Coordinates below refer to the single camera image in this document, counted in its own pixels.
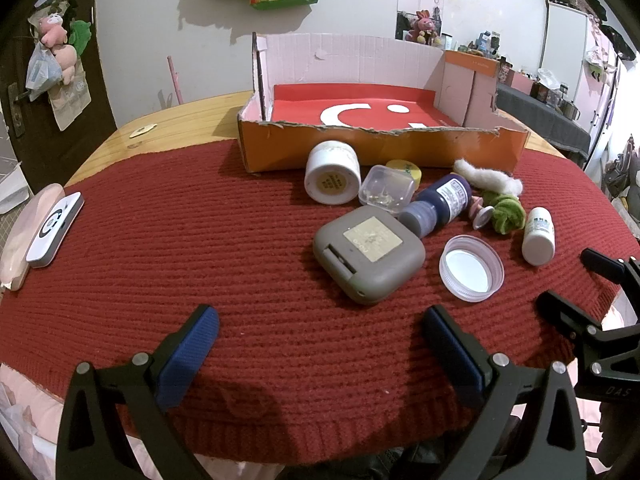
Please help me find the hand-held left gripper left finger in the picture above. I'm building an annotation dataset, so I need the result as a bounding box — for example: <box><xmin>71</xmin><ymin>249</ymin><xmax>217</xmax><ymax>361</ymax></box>
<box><xmin>56</xmin><ymin>304</ymin><xmax>221</xmax><ymax>480</ymax></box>

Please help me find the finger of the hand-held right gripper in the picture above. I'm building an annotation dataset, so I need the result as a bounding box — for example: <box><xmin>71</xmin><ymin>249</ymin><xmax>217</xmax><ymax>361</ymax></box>
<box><xmin>580</xmin><ymin>247</ymin><xmax>640</xmax><ymax>306</ymax></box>
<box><xmin>536</xmin><ymin>290</ymin><xmax>608</xmax><ymax>361</ymax></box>

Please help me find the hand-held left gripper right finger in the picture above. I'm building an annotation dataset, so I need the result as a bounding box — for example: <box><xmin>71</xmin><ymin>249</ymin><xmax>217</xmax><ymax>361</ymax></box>
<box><xmin>422</xmin><ymin>305</ymin><xmax>588</xmax><ymax>480</ymax></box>

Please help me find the small white bottle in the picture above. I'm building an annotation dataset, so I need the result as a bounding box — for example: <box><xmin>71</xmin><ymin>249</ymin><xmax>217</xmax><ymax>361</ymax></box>
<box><xmin>521</xmin><ymin>206</ymin><xmax>557</xmax><ymax>267</ymax></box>

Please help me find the clear round plastic lid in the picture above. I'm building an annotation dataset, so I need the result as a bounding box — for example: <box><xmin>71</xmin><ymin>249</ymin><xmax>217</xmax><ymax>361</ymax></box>
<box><xmin>439</xmin><ymin>234</ymin><xmax>505</xmax><ymax>304</ymax></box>

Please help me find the green wool ball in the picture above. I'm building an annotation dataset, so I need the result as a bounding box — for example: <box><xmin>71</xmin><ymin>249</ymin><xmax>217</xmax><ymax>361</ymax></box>
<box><xmin>482</xmin><ymin>191</ymin><xmax>527</xmax><ymax>235</ymax></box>

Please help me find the grey square case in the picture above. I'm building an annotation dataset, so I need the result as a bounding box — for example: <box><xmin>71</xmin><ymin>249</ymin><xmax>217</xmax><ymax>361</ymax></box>
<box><xmin>312</xmin><ymin>205</ymin><xmax>427</xmax><ymax>306</ymax></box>

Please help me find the pink toy figure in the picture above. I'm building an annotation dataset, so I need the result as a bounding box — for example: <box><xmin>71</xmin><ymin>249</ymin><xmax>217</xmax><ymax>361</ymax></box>
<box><xmin>467</xmin><ymin>199</ymin><xmax>496</xmax><ymax>231</ymax></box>

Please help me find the white cotton wad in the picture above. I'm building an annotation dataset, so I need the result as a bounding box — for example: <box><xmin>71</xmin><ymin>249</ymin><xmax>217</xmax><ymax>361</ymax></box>
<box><xmin>453</xmin><ymin>158</ymin><xmax>527</xmax><ymax>196</ymax></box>

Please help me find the dark blue bottle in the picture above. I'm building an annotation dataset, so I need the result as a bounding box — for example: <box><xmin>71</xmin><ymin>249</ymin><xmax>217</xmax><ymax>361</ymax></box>
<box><xmin>398</xmin><ymin>172</ymin><xmax>473</xmax><ymax>238</ymax></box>

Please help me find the small clear plastic box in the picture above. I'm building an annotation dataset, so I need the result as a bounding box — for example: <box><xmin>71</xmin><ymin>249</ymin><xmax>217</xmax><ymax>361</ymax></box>
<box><xmin>358</xmin><ymin>164</ymin><xmax>417</xmax><ymax>211</ymax></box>

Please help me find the yellow round lid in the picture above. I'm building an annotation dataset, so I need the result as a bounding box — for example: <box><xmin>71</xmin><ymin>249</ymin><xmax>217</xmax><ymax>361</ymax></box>
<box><xmin>385</xmin><ymin>159</ymin><xmax>422</xmax><ymax>186</ymax></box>

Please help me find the white round jar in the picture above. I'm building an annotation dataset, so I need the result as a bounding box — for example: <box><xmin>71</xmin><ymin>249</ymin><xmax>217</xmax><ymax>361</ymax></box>
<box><xmin>304</xmin><ymin>141</ymin><xmax>362</xmax><ymax>206</ymax></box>

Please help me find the orange and pink cardboard box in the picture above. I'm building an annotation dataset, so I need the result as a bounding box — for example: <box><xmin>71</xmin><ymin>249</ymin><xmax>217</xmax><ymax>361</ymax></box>
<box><xmin>236</xmin><ymin>31</ymin><xmax>531</xmax><ymax>176</ymax></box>

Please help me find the grey plush toy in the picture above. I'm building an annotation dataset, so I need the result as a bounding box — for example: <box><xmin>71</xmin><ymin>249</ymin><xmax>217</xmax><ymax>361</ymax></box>
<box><xmin>604</xmin><ymin>137</ymin><xmax>640</xmax><ymax>211</ymax></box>

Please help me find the red knitted cloth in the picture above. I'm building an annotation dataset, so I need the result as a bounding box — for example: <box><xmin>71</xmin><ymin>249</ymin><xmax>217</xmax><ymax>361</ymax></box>
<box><xmin>0</xmin><ymin>135</ymin><xmax>631</xmax><ymax>466</ymax></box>

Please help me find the dark grey covered table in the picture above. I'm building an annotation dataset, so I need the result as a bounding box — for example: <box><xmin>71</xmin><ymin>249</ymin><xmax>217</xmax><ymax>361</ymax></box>
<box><xmin>495</xmin><ymin>82</ymin><xmax>593</xmax><ymax>166</ymax></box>

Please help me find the white rectangular device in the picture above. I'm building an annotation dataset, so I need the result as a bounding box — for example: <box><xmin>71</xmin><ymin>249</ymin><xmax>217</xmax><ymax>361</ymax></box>
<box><xmin>26</xmin><ymin>191</ymin><xmax>85</xmax><ymax>267</ymax></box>

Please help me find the pink oblong case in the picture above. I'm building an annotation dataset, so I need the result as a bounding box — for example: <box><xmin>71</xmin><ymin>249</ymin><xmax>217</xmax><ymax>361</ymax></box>
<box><xmin>0</xmin><ymin>183</ymin><xmax>66</xmax><ymax>292</ymax></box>

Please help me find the white refrigerator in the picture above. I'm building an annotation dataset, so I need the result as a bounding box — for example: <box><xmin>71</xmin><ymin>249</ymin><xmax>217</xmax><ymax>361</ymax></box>
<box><xmin>540</xmin><ymin>0</ymin><xmax>593</xmax><ymax>81</ymax></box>

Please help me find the row of bottles and jars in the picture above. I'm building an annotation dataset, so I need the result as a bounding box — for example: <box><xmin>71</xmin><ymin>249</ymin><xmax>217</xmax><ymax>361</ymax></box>
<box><xmin>445</xmin><ymin>30</ymin><xmax>581</xmax><ymax>121</ymax></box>

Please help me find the dark cloth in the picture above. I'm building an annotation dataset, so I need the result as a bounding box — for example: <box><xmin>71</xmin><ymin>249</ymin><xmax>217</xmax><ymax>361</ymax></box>
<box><xmin>547</xmin><ymin>0</ymin><xmax>638</xmax><ymax>61</ymax></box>

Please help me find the dark brown door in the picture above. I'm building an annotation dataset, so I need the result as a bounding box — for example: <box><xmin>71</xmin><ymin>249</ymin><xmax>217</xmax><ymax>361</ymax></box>
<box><xmin>0</xmin><ymin>0</ymin><xmax>121</xmax><ymax>211</ymax></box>

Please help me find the white paper sheet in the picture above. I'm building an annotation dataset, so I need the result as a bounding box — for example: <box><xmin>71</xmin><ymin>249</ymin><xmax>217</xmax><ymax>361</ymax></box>
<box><xmin>0</xmin><ymin>160</ymin><xmax>31</xmax><ymax>216</ymax></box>

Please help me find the pink stick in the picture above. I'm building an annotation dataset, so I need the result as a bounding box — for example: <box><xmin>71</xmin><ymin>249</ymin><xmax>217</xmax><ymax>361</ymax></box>
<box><xmin>166</xmin><ymin>56</ymin><xmax>183</xmax><ymax>107</ymax></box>

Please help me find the beige paper bag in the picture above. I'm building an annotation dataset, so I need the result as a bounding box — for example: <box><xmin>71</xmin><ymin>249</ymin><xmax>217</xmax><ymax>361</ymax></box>
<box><xmin>47</xmin><ymin>65</ymin><xmax>93</xmax><ymax>131</ymax></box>

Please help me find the pink rabbit plush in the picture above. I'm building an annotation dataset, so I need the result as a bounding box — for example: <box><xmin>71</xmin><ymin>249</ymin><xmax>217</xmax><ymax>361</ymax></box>
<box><xmin>407</xmin><ymin>10</ymin><xmax>436</xmax><ymax>43</ymax></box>

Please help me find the pink pig plush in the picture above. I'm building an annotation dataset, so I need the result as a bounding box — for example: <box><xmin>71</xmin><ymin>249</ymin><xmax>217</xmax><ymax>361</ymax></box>
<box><xmin>52</xmin><ymin>45</ymin><xmax>78</xmax><ymax>83</ymax></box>

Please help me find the clear plastic bag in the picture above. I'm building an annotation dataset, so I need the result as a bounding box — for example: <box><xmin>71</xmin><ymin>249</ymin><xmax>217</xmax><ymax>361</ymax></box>
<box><xmin>25</xmin><ymin>42</ymin><xmax>63</xmax><ymax>103</ymax></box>

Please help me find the green plush toy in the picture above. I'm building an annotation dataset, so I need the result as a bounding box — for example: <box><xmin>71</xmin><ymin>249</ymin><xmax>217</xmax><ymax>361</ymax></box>
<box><xmin>68</xmin><ymin>20</ymin><xmax>93</xmax><ymax>56</ymax></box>

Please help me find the pink plush toy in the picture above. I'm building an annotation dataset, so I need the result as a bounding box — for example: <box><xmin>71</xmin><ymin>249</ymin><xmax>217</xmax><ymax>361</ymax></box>
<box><xmin>39</xmin><ymin>14</ymin><xmax>68</xmax><ymax>48</ymax></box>

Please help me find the metal door handle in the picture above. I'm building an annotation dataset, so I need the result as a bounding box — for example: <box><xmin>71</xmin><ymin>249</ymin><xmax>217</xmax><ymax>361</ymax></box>
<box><xmin>7</xmin><ymin>82</ymin><xmax>28</xmax><ymax>138</ymax></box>

